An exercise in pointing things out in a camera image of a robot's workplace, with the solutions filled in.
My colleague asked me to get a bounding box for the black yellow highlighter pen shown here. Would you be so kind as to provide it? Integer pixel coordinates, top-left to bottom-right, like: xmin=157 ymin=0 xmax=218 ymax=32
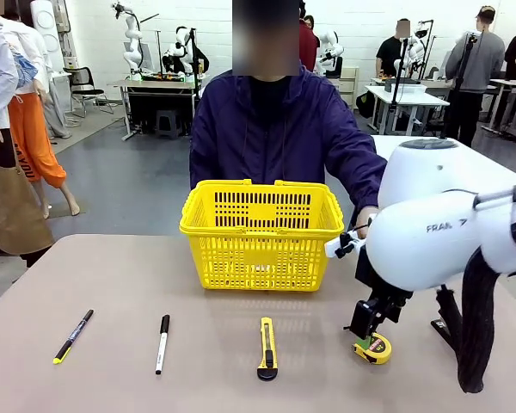
xmin=52 ymin=308 xmax=95 ymax=366

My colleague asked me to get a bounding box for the tall white background robot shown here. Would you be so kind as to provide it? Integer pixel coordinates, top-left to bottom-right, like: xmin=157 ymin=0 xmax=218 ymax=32
xmin=110 ymin=1 xmax=145 ymax=82

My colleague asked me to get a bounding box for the mannequin with orange pants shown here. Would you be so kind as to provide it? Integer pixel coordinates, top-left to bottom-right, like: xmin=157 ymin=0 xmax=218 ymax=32
xmin=2 ymin=12 xmax=82 ymax=219

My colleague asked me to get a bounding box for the white black background robot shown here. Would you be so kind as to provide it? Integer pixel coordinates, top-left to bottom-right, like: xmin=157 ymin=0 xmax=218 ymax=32
xmin=161 ymin=25 xmax=204 ymax=77

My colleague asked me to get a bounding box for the white standing air conditioner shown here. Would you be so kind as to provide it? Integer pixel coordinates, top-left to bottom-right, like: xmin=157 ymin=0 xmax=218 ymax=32
xmin=28 ymin=0 xmax=66 ymax=72

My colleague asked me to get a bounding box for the black braided cable sleeve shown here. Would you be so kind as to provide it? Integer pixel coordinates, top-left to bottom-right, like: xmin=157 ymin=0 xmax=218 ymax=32
xmin=457 ymin=214 xmax=516 ymax=395

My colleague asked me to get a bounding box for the yellow utility knife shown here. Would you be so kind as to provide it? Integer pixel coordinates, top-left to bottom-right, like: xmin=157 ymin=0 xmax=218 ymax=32
xmin=256 ymin=317 xmax=280 ymax=381

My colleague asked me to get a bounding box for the person in black t-shirt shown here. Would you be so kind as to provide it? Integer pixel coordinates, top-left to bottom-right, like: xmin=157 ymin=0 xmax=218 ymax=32
xmin=375 ymin=18 xmax=410 ymax=83

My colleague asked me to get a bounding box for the black office chair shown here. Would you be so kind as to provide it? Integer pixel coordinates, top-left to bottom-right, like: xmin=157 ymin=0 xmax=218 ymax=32
xmin=62 ymin=65 xmax=114 ymax=120

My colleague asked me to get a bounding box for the black hanging bag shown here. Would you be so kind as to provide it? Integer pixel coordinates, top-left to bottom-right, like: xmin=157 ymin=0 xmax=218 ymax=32
xmin=354 ymin=90 xmax=377 ymax=119

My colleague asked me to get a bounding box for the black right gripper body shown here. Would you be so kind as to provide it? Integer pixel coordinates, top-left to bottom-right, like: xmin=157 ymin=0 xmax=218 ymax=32
xmin=363 ymin=286 xmax=415 ymax=329

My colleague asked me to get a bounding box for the beige drawer cabinet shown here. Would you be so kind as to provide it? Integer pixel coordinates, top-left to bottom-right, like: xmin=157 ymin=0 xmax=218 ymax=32
xmin=338 ymin=66 xmax=360 ymax=111

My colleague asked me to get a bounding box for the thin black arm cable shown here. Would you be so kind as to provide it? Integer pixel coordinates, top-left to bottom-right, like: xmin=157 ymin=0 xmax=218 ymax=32
xmin=445 ymin=185 xmax=516 ymax=212

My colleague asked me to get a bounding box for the grey background desk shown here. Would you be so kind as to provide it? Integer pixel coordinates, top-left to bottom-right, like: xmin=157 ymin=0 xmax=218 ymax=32
xmin=106 ymin=73 xmax=210 ymax=142

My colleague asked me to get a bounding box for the person in red top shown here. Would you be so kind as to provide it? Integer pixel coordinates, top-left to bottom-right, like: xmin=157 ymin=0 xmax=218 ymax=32
xmin=298 ymin=15 xmax=321 ymax=73

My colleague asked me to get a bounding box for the yellow tape measure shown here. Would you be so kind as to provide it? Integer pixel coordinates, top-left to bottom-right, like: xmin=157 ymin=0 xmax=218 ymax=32
xmin=351 ymin=335 xmax=392 ymax=366

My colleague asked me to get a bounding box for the black stapler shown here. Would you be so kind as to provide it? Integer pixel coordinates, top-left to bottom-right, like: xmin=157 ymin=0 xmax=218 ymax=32
xmin=431 ymin=285 xmax=464 ymax=354

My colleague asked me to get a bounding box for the yellow plastic shopping basket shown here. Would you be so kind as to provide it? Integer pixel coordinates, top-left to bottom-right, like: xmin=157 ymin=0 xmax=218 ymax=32
xmin=179 ymin=179 xmax=346 ymax=293

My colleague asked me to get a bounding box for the white robot beside cabinet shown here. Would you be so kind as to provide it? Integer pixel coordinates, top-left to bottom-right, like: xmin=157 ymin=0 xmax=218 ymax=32
xmin=316 ymin=29 xmax=346 ymax=79

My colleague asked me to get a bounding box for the black camera tripod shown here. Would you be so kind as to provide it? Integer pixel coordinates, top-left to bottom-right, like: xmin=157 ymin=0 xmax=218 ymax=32
xmin=439 ymin=33 xmax=479 ymax=139
xmin=386 ymin=37 xmax=412 ymax=135

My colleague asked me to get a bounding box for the small white background table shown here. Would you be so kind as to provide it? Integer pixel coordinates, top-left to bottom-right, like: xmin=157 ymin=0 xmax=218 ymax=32
xmin=364 ymin=83 xmax=452 ymax=136

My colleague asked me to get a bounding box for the person's left hand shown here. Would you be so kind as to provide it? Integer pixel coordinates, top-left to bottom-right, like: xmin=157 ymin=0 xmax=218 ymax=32
xmin=353 ymin=206 xmax=380 ymax=240

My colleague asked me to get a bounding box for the person in purple jacket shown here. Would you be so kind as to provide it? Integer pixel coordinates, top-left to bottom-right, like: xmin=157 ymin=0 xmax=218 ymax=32
xmin=188 ymin=0 xmax=388 ymax=229

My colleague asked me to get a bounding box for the white handheld device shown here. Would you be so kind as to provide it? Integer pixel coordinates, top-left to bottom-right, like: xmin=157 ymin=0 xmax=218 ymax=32
xmin=324 ymin=229 xmax=370 ymax=260

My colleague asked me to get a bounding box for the white robot behind tripod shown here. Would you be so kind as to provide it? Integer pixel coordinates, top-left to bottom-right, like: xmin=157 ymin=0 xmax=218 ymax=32
xmin=393 ymin=20 xmax=434 ymax=81

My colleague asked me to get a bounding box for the white marker black cap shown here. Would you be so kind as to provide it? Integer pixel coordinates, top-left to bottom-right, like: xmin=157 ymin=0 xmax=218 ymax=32
xmin=155 ymin=314 xmax=171 ymax=376

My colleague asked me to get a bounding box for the person's left forearm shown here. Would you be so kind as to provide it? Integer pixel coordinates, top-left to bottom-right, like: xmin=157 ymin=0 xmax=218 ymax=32
xmin=343 ymin=150 xmax=389 ymax=216

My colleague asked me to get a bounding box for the mannequin with brown apron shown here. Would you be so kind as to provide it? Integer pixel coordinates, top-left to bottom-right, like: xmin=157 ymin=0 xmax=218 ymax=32
xmin=0 ymin=2 xmax=56 ymax=268

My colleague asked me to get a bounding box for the person in grey sweater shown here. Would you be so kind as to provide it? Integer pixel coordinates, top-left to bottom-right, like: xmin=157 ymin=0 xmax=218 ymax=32
xmin=443 ymin=5 xmax=507 ymax=148

